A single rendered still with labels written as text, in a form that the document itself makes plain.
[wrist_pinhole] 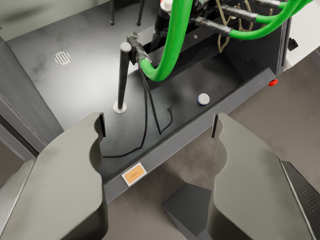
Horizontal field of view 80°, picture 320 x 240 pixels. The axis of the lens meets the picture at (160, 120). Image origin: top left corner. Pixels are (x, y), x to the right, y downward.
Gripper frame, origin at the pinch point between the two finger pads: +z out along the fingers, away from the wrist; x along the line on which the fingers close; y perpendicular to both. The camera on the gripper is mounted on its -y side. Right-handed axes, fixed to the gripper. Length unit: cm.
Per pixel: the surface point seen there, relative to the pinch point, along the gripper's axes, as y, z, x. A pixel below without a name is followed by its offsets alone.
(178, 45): -3.0, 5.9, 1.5
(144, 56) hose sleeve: 0.5, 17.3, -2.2
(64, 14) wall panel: -3, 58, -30
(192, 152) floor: 92, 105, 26
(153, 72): 0.6, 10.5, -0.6
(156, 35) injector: 0.5, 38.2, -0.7
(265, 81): 14, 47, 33
